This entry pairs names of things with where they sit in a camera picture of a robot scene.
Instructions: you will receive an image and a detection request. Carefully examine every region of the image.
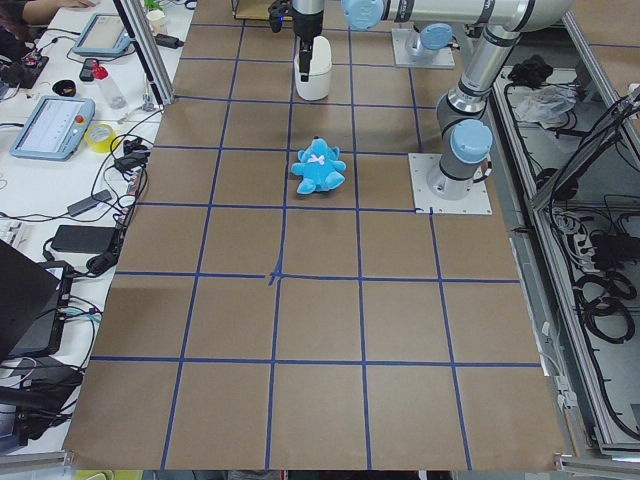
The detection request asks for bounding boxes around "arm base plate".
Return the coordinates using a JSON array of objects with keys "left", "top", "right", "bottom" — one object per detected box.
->
[
  {"left": 392, "top": 23, "right": 455, "bottom": 69},
  {"left": 408, "top": 153, "right": 492, "bottom": 215}
]

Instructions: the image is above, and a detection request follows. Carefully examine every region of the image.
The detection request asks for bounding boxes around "black bowl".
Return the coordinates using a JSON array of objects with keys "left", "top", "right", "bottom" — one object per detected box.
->
[{"left": 52, "top": 79, "right": 77, "bottom": 97}]

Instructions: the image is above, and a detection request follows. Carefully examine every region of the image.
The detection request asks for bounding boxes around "blue teach pendant far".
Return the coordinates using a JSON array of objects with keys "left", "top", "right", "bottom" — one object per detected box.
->
[{"left": 72, "top": 14, "right": 131, "bottom": 57}]

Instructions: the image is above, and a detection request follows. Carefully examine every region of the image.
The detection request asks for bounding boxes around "aluminium frame post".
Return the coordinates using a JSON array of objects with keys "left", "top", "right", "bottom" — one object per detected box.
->
[{"left": 113, "top": 0, "right": 174, "bottom": 107}]

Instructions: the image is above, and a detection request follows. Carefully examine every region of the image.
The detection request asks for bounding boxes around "blue teach pendant near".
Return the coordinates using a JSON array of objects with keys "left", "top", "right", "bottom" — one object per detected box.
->
[{"left": 9, "top": 96, "right": 95, "bottom": 161}]

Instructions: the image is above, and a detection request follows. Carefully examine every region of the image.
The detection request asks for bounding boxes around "white lidded trash can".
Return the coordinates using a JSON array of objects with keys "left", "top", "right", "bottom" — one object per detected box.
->
[{"left": 294, "top": 36, "right": 332, "bottom": 101}]

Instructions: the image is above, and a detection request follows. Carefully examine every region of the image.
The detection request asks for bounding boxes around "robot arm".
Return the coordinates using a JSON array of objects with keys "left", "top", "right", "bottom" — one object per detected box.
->
[
  {"left": 291, "top": 0, "right": 325, "bottom": 82},
  {"left": 341, "top": 0, "right": 572, "bottom": 135}
]

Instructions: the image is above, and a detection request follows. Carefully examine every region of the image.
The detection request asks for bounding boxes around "black laptop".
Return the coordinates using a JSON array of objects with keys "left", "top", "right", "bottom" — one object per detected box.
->
[{"left": 1, "top": 242, "right": 72, "bottom": 360}]

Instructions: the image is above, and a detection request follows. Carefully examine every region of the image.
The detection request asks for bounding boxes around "clear bottle red cap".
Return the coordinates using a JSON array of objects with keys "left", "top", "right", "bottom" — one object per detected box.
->
[{"left": 92, "top": 60, "right": 127, "bottom": 109}]

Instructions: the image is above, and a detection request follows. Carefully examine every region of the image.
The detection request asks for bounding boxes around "black power adapter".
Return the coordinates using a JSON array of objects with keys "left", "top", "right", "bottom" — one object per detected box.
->
[{"left": 51, "top": 225, "right": 117, "bottom": 254}]

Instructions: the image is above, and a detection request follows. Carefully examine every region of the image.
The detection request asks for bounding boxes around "blue teach pendant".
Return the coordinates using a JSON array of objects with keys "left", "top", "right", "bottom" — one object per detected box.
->
[
  {"left": 9, "top": 96, "right": 95, "bottom": 161},
  {"left": 72, "top": 14, "right": 131, "bottom": 57}
]

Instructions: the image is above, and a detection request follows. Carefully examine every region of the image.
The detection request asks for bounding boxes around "paper cup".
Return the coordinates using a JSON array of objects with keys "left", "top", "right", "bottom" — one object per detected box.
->
[{"left": 146, "top": 10, "right": 169, "bottom": 35}]

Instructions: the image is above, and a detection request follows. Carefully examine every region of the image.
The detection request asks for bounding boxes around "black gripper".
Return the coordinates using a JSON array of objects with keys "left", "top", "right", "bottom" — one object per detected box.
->
[{"left": 299, "top": 38, "right": 313, "bottom": 82}]

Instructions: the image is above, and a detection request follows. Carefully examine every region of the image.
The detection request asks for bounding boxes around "blue teddy bear plush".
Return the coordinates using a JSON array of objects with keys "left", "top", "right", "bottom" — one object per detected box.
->
[{"left": 291, "top": 136, "right": 346, "bottom": 195}]

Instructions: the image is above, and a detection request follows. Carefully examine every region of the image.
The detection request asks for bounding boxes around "yellow tape roll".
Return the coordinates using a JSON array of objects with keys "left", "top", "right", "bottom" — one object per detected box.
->
[{"left": 83, "top": 123, "right": 119, "bottom": 153}]

